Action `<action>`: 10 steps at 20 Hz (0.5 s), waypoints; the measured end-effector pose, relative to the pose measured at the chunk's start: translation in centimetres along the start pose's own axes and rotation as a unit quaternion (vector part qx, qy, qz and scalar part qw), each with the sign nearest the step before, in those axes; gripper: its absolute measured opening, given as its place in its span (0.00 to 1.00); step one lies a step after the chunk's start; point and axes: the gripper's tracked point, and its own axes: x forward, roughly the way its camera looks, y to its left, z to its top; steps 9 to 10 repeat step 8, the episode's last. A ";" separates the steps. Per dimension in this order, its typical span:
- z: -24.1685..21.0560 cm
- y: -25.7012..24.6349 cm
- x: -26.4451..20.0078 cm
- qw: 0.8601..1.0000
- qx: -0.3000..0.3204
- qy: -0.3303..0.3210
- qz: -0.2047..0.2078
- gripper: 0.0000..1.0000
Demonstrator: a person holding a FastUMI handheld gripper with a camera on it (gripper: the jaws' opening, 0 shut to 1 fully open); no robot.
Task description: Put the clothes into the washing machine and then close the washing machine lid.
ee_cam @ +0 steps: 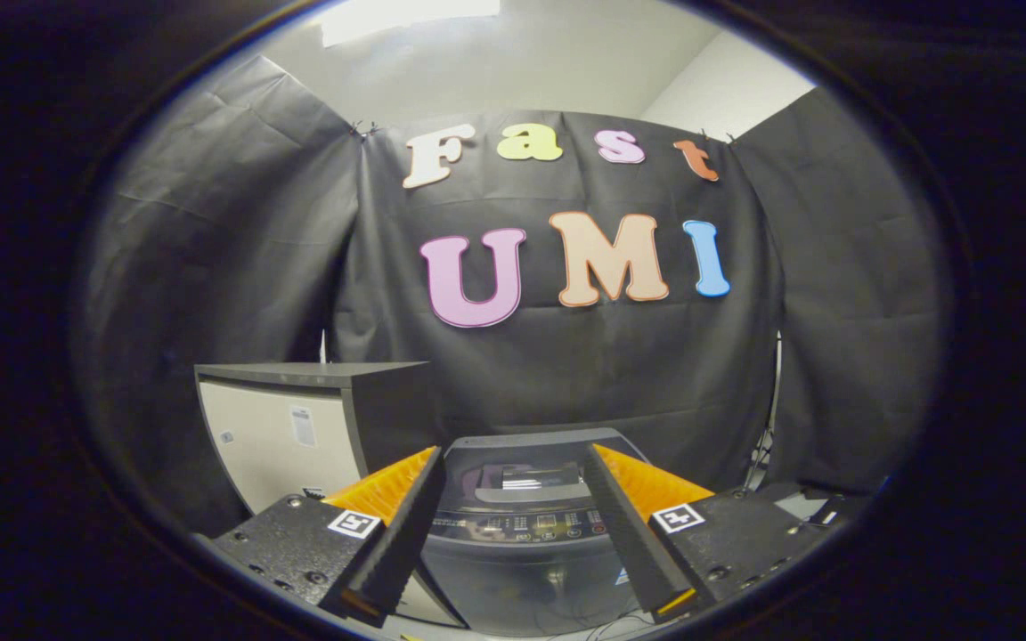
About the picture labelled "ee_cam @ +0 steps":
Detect grey and white cabinet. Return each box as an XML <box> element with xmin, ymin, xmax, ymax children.
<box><xmin>194</xmin><ymin>361</ymin><xmax>432</xmax><ymax>517</ymax></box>

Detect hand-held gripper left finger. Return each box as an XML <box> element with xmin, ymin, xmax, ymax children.
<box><xmin>210</xmin><ymin>445</ymin><xmax>449</xmax><ymax>624</ymax></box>

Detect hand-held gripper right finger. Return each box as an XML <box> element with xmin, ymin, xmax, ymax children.
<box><xmin>582</xmin><ymin>443</ymin><xmax>826</xmax><ymax>621</ymax></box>

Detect black box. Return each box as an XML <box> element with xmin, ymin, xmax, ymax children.
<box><xmin>758</xmin><ymin>481</ymin><xmax>870</xmax><ymax>528</ymax></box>

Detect black backdrop cloth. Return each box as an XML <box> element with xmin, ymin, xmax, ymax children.
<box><xmin>72</xmin><ymin>53</ymin><xmax>955</xmax><ymax>535</ymax></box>

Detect black floor cables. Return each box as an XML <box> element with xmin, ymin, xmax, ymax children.
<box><xmin>566</xmin><ymin>610</ymin><xmax>665</xmax><ymax>640</ymax></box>

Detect grey top-load washing machine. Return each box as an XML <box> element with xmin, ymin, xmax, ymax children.
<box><xmin>419</xmin><ymin>429</ymin><xmax>656</xmax><ymax>637</ymax></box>

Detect thin black stand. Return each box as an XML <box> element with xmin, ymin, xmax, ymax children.
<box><xmin>745</xmin><ymin>331</ymin><xmax>783</xmax><ymax>491</ymax></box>

